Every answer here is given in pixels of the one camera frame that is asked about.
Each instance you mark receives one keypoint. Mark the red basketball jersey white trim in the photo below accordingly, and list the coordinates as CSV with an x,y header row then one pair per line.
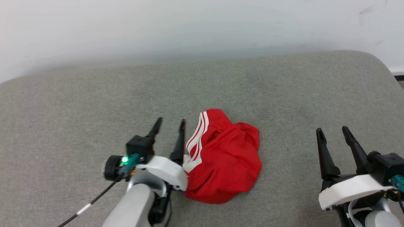
x,y
224,164

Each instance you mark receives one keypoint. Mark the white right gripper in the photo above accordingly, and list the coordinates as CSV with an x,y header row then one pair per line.
x,y
350,190

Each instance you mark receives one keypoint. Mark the dark baseboard strip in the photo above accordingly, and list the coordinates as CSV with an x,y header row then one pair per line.
x,y
399,77

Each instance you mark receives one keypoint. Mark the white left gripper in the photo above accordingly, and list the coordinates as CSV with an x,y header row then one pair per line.
x,y
167,171

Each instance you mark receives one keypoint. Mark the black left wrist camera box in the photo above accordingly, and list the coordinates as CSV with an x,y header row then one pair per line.
x,y
140,146

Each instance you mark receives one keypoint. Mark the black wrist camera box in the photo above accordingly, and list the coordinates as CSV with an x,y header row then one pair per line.
x,y
140,146
386,167

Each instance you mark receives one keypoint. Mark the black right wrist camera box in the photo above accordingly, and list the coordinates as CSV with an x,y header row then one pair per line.
x,y
386,167

